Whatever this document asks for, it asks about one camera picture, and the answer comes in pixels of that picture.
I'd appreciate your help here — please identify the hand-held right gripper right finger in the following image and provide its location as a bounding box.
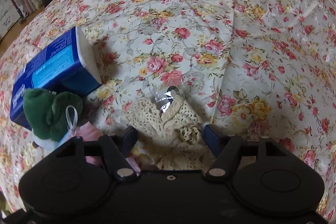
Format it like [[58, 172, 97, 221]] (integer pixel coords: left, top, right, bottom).
[[204, 124, 286, 181]]

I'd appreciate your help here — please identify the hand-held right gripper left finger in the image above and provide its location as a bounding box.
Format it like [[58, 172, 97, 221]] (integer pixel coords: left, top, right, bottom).
[[56, 126, 139, 181]]

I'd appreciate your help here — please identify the cream crochet cloth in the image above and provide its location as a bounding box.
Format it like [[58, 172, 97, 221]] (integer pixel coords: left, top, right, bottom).
[[123, 95, 210, 170]]

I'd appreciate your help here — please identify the pink cloth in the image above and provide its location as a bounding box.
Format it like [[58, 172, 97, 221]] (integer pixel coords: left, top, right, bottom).
[[76, 122, 143, 173]]

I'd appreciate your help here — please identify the clear plastic wrapper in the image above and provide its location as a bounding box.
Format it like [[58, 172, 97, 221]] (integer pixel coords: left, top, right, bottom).
[[143, 80, 187, 113]]

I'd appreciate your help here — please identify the blue face mask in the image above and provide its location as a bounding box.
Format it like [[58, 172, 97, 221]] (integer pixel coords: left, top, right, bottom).
[[56, 131, 79, 147]]

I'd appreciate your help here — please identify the plush toy with green hat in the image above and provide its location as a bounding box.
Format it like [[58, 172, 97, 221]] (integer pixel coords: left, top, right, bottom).
[[23, 88, 84, 148]]

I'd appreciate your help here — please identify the blue tissue pack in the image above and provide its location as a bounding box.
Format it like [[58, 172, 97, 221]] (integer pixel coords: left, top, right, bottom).
[[10, 26, 103, 130]]

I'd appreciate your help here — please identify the floral blanket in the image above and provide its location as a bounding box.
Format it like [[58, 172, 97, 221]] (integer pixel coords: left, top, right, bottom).
[[0, 0, 336, 222]]

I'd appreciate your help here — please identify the white board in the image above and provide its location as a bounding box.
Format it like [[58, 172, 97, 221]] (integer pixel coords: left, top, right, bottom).
[[0, 0, 21, 39]]

